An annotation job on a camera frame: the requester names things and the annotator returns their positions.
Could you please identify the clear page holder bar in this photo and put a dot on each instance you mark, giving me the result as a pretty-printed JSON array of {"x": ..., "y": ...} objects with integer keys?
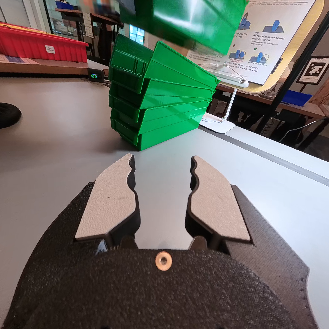
[{"x": 231, "y": 81}]

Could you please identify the brown wooden table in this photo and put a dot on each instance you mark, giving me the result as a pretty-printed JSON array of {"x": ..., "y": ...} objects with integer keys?
[
  {"x": 72, "y": 11},
  {"x": 303, "y": 110}
]

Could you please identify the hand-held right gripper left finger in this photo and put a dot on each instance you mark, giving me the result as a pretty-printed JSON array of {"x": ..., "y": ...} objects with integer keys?
[{"x": 108, "y": 205}]

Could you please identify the blue plastic bin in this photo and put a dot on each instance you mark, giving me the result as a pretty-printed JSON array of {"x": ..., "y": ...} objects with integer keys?
[{"x": 295, "y": 99}]

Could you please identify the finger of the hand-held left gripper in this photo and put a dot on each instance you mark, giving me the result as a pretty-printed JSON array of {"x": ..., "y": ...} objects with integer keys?
[{"x": 127, "y": 6}]

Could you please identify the red plastic bin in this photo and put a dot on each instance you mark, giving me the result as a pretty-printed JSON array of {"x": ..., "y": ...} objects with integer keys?
[{"x": 25, "y": 43}]

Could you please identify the black chair armrest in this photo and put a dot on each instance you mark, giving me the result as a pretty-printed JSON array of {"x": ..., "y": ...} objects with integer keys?
[{"x": 9, "y": 115}]

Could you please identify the black and white marker poster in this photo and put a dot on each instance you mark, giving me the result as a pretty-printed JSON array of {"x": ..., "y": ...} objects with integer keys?
[{"x": 316, "y": 70}]

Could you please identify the white instruction sheet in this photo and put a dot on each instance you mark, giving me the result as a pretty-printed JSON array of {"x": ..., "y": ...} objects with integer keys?
[{"x": 295, "y": 25}]

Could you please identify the green plastic bin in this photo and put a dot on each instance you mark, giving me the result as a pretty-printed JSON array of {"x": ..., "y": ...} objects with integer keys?
[
  {"x": 180, "y": 69},
  {"x": 167, "y": 102},
  {"x": 192, "y": 20},
  {"x": 167, "y": 133}
]

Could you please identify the white board stand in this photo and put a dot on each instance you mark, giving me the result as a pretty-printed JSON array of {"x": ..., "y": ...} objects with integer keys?
[{"x": 221, "y": 127}]

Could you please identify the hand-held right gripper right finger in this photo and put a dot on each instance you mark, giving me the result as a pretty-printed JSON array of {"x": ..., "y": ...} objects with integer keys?
[{"x": 218, "y": 205}]

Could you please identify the grey device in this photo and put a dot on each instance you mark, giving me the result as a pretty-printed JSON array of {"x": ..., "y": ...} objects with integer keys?
[{"x": 95, "y": 75}]

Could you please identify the wood-edged white table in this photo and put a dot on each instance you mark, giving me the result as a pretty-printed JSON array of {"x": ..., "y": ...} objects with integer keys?
[{"x": 51, "y": 68}]

